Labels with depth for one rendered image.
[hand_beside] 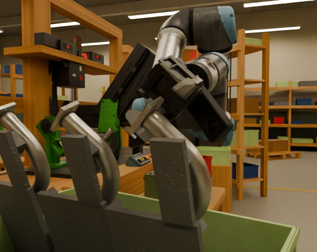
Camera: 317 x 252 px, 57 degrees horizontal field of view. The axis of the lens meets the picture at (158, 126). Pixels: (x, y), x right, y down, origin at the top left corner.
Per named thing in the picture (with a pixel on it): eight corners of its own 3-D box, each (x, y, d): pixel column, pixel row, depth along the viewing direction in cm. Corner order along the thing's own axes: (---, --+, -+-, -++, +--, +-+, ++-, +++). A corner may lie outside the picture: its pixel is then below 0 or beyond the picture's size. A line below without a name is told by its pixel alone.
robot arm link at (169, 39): (157, 4, 97) (125, 108, 66) (190, 1, 95) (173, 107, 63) (162, 35, 106) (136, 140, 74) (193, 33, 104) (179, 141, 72)
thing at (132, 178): (187, 163, 251) (187, 146, 250) (92, 229, 109) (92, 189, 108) (171, 162, 255) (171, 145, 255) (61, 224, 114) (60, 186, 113)
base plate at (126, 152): (164, 150, 236) (164, 148, 236) (89, 180, 132) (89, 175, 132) (117, 148, 250) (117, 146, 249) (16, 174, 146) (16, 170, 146)
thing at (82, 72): (85, 88, 191) (85, 65, 191) (69, 85, 175) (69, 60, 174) (69, 88, 195) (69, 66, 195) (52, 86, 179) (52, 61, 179)
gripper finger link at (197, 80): (172, 93, 42) (177, 98, 50) (181, 101, 41) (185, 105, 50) (194, 68, 41) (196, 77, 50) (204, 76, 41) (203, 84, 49)
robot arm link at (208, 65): (202, 100, 62) (227, 72, 58) (195, 107, 59) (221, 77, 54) (177, 77, 63) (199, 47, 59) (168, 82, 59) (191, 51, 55)
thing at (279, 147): (278, 154, 848) (278, 138, 846) (301, 157, 774) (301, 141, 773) (244, 156, 802) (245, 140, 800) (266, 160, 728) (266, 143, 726)
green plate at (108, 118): (120, 135, 180) (123, 102, 185) (114, 132, 173) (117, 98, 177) (103, 134, 184) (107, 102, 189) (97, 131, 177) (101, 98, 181)
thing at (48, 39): (61, 50, 174) (61, 38, 173) (44, 44, 159) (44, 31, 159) (52, 51, 176) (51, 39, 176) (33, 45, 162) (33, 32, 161)
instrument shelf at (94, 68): (119, 74, 235) (119, 69, 235) (40, 52, 150) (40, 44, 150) (92, 75, 243) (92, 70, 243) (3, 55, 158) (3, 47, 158)
